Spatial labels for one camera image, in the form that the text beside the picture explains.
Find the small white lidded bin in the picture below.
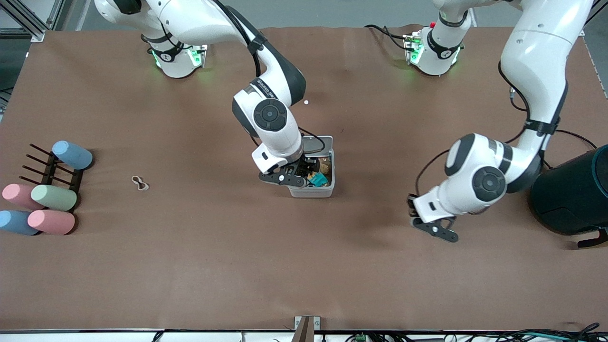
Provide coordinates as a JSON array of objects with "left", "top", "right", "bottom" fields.
[{"left": 288, "top": 135, "right": 335, "bottom": 199}]

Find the dark teal pedal bin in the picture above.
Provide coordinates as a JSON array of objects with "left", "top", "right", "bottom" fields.
[{"left": 530, "top": 144, "right": 608, "bottom": 249}]

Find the blue cup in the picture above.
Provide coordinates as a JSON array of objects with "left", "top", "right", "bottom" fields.
[
  {"left": 52, "top": 140, "right": 94, "bottom": 171},
  {"left": 0, "top": 210, "right": 41, "bottom": 236}
]

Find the green cup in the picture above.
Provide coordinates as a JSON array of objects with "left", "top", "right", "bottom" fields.
[{"left": 31, "top": 185, "right": 78, "bottom": 212}]

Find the black cup rack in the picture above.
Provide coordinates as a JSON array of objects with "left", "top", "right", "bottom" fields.
[{"left": 19, "top": 144, "right": 84, "bottom": 210}]

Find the pink cup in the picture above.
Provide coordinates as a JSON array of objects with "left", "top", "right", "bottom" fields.
[
  {"left": 2, "top": 184, "right": 44, "bottom": 210},
  {"left": 28, "top": 209, "right": 76, "bottom": 236}
]

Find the black base power cable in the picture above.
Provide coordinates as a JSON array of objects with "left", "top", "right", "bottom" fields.
[{"left": 364, "top": 24, "right": 410, "bottom": 52}]

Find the metal table edge bracket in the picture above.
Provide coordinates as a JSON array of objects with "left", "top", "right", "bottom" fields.
[{"left": 292, "top": 315, "right": 322, "bottom": 342}]

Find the black cable bundle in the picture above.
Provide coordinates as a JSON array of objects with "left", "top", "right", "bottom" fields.
[{"left": 347, "top": 323, "right": 608, "bottom": 342}]

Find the aluminium frame profile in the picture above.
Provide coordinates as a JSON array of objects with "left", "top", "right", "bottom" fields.
[{"left": 0, "top": 0, "right": 65, "bottom": 43}]

